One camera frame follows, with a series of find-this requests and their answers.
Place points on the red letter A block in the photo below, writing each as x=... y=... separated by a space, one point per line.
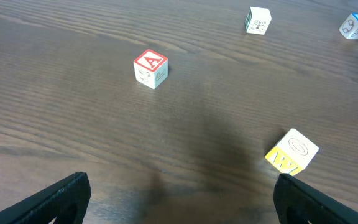
x=151 y=68

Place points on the yellow W O block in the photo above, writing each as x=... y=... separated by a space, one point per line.
x=292 y=153

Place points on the blue number 2 block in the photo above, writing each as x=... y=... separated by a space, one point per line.
x=349 y=28

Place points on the white block upper left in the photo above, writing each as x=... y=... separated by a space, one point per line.
x=257 y=20

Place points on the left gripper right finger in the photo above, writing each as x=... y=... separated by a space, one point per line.
x=297 y=202

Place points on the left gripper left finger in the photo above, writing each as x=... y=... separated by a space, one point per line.
x=66 y=201

